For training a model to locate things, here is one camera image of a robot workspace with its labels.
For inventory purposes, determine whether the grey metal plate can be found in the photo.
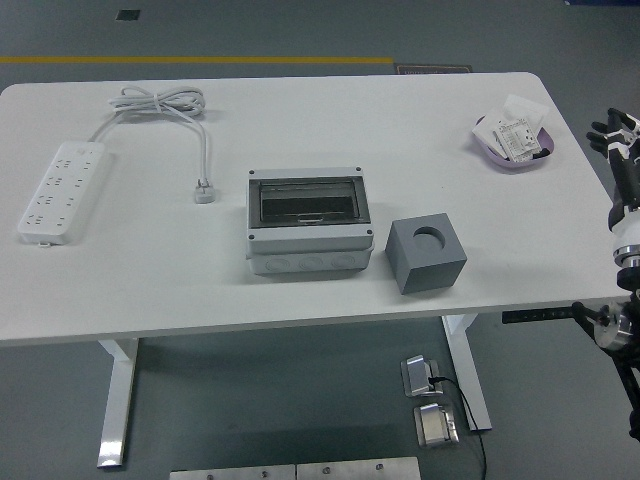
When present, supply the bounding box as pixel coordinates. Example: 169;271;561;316
296;456;421;480
169;464;296;480

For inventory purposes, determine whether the white power cord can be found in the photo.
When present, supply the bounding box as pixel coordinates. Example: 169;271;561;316
88;85;212;184

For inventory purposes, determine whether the dark floor mat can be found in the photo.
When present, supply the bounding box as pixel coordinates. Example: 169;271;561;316
394;63;474;76

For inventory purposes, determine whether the black floor cable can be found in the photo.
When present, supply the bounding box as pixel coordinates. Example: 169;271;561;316
429;375;489;480

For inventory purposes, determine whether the white table leg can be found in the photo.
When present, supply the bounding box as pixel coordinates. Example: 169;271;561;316
96;338;140;469
442;314;494;432

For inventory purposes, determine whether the white power strip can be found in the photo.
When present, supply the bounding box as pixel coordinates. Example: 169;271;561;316
17;140;114;247

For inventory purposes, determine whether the tinted clear box lid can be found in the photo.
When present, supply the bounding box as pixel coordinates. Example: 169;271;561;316
248;177;372;230

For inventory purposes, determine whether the white power plug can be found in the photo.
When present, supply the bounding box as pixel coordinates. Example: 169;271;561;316
193;179;220;205

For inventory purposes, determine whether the purple oval tray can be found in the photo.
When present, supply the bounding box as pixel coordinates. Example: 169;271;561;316
472;114;556;175

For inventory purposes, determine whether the plain white card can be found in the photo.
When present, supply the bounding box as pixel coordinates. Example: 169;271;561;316
473;108;507;151

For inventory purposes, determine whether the grey block holder with hole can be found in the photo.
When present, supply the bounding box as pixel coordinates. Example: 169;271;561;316
384;213;469;296

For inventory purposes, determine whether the grey plastic junction box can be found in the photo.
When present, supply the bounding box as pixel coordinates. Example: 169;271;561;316
245;166;376;276

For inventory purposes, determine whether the black table control panel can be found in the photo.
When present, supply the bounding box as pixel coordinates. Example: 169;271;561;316
502;308;576;325

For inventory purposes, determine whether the clear plastic bag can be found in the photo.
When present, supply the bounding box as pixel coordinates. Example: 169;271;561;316
502;94;549;126

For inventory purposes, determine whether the white printed socket panel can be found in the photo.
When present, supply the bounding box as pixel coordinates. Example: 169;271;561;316
494;117;544;164

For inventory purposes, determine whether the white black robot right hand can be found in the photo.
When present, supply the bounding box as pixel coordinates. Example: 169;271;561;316
587;107;640;249

